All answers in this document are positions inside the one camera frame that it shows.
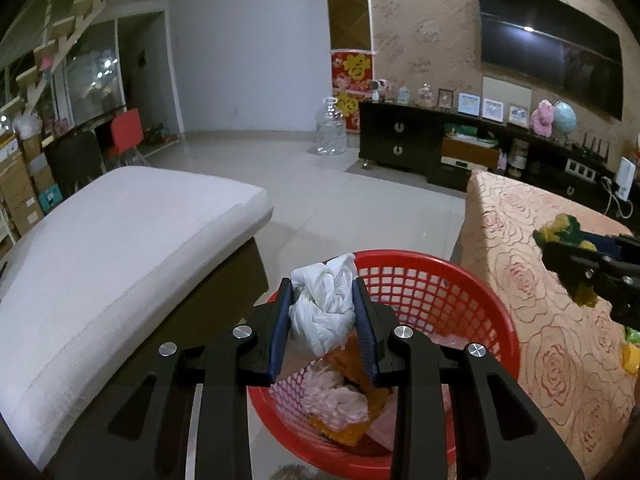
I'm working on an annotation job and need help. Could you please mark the red chair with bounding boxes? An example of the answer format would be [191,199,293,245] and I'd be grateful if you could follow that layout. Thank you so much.
[110,108,151,167]

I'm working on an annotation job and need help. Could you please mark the brown box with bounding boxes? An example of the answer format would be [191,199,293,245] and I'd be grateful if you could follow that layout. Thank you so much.
[441,136,501,168]

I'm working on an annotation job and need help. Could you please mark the white plastic bag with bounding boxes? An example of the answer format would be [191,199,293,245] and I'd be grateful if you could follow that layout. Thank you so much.
[12,112,42,138]

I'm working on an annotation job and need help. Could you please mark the glass partition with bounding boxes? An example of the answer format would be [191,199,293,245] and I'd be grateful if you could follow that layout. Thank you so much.
[0,15,126,131]

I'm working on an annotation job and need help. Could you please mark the colourful floor toys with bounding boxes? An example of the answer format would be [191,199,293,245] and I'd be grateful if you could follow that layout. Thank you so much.
[142,122,178,146]

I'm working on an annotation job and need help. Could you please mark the white tissue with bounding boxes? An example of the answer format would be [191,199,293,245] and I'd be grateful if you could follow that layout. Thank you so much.
[289,253,360,356]
[302,360,371,428]

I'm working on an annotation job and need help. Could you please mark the pale blue globe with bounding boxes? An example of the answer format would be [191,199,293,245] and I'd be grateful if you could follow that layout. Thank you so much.
[551,101,577,146]

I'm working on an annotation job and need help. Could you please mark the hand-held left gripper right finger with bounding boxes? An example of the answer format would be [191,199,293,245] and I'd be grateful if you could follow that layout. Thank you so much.
[351,277,586,480]

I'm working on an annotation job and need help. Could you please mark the white cushioned sofa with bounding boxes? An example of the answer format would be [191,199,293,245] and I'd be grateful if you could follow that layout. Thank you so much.
[0,166,275,480]

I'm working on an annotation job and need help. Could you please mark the stack of cardboard boxes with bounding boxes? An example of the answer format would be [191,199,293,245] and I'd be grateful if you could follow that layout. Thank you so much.
[0,132,66,261]

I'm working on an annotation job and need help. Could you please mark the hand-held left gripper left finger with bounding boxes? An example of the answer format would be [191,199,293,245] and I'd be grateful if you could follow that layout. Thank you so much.
[42,277,296,480]

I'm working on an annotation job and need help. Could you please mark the white power strip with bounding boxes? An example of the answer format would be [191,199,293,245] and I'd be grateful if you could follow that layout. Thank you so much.
[565,158,598,181]

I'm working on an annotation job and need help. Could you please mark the clear large water bottle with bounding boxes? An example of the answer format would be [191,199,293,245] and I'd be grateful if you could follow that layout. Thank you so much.
[312,96,348,157]

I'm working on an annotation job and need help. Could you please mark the black router with antennas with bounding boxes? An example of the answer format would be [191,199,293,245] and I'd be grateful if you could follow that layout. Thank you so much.
[570,132,612,165]

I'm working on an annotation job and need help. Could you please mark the red plastic mesh basket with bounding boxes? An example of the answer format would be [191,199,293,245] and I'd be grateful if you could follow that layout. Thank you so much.
[246,249,521,472]

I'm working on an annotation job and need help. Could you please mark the white staircase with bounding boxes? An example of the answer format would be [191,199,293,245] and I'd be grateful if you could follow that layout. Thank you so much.
[0,0,113,116]

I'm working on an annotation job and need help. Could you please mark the rose-patterned blanket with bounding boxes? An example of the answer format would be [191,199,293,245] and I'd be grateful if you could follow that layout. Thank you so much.
[450,169,640,480]

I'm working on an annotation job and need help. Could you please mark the white cable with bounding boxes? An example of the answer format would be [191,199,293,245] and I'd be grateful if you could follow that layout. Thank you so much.
[600,177,633,218]

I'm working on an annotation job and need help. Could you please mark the yellow packet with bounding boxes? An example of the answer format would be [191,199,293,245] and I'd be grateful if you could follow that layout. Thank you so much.
[620,343,640,376]

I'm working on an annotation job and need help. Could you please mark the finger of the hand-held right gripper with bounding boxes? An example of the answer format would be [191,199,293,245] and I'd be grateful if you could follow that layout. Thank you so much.
[575,231,640,262]
[542,241,607,292]

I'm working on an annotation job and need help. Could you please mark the black chair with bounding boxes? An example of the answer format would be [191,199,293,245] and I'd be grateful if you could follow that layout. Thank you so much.
[45,131,108,200]

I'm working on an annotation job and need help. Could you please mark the black wall television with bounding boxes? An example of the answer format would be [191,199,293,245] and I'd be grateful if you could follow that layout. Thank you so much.
[473,0,625,121]

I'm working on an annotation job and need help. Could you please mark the white modem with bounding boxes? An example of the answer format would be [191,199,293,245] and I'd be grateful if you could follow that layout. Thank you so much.
[617,156,638,201]

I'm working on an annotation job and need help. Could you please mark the clothes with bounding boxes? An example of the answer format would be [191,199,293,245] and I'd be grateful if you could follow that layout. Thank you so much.
[307,332,393,446]

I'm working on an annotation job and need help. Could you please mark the pink plastic wrapper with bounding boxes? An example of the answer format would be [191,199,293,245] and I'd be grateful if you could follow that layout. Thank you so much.
[367,400,401,443]

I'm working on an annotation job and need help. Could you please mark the black television cabinet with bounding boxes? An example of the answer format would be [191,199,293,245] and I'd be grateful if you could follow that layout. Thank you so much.
[358,101,626,221]

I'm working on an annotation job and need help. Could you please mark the pink plush toy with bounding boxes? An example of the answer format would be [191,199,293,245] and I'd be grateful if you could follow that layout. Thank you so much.
[530,100,555,136]

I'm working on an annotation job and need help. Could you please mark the green book stack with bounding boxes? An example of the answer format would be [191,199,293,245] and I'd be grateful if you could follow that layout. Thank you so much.
[445,125,496,147]

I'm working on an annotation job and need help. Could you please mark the red festive wall poster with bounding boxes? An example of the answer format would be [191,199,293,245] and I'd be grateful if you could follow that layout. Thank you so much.
[331,50,376,133]

